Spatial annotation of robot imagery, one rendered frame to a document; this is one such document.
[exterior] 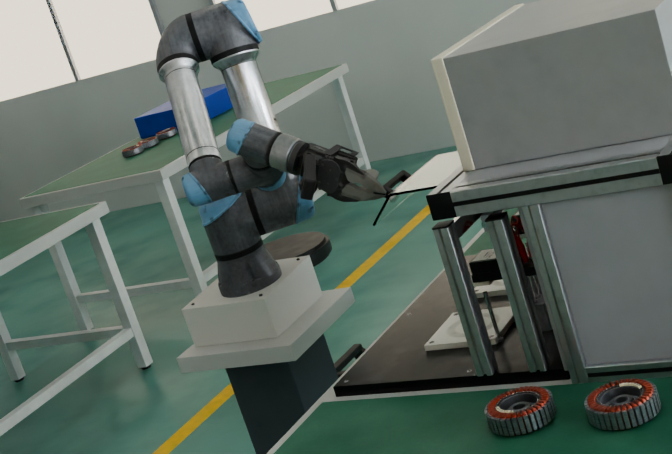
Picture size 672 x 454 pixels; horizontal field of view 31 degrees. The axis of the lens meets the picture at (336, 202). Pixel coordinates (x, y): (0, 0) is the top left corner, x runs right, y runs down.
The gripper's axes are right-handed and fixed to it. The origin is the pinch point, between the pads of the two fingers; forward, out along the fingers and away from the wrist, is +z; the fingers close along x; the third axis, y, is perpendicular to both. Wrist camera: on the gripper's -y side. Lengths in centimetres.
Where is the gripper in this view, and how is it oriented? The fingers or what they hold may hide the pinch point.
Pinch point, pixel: (378, 193)
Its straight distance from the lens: 242.5
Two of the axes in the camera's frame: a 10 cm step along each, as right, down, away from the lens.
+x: -1.6, 8.8, 4.6
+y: 4.5, -3.4, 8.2
